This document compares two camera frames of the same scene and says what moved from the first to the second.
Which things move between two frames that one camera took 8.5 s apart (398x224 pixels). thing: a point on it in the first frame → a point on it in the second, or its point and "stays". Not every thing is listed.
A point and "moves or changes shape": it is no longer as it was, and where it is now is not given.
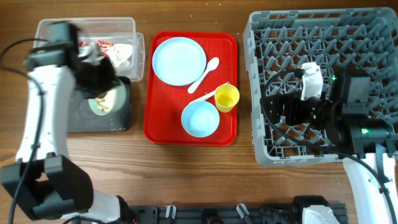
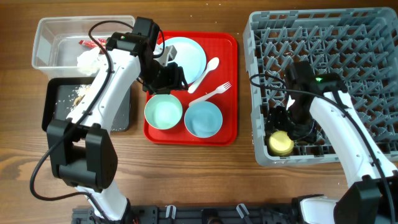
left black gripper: x=96 y=91 → x=173 y=81
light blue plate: x=179 y=61 stays
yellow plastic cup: x=226 y=97 → x=280 y=144
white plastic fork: x=206 y=96 stays
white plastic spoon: x=212 y=65 stays
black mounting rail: x=221 y=214 stays
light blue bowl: x=200 y=119 stays
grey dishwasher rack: x=361 y=42 stays
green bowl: x=114 y=98 moves or changes shape
